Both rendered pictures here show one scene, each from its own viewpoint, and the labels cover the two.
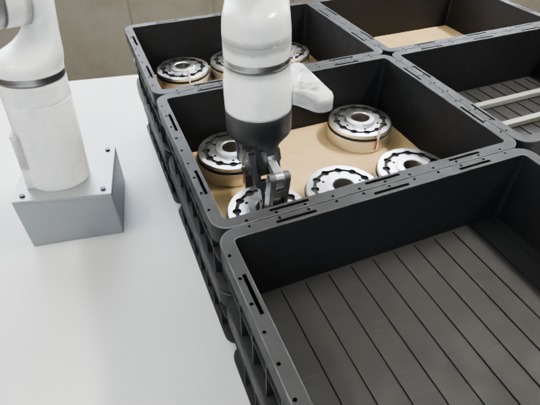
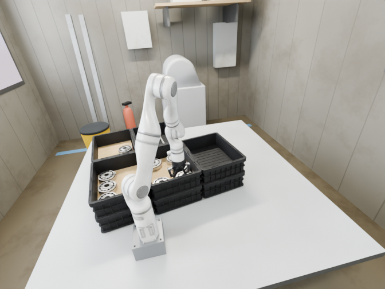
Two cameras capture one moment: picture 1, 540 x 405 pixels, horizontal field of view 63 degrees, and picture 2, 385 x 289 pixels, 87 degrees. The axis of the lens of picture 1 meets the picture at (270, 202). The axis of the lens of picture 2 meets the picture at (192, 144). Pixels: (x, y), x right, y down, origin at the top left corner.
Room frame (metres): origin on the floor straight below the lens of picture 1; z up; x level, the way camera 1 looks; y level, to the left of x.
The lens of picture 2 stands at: (0.31, 0.98, 1.63)
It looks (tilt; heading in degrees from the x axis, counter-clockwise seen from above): 30 degrees down; 272
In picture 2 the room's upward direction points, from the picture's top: 4 degrees counter-clockwise
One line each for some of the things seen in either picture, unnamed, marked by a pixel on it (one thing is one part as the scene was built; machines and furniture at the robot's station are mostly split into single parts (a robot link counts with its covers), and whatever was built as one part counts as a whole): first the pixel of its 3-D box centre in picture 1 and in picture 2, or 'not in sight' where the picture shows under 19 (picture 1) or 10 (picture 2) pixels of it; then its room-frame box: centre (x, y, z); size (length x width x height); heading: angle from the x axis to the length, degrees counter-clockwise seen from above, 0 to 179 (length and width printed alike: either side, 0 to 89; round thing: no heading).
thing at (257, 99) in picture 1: (273, 75); (176, 152); (0.45, 0.00, 1.02); 0.11 x 0.09 x 0.06; 112
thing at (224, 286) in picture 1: (321, 156); (168, 168); (0.52, -0.07, 0.87); 0.40 x 0.30 x 0.11; 112
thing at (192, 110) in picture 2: not in sight; (183, 99); (0.54, -2.20, 0.64); 0.65 x 0.55 x 1.29; 13
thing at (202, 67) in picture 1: (182, 68); (107, 198); (0.82, 0.17, 0.86); 0.10 x 0.10 x 0.01
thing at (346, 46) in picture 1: (248, 71); (120, 181); (0.79, 0.04, 0.87); 0.40 x 0.30 x 0.11; 112
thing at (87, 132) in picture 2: not in sight; (100, 146); (1.67, -1.43, 0.29); 0.36 x 0.36 x 0.58
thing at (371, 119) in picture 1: (359, 118); not in sight; (0.63, -0.15, 0.86); 0.05 x 0.05 x 0.01
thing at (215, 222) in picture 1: (323, 125); (167, 161); (0.52, -0.07, 0.92); 0.40 x 0.30 x 0.02; 112
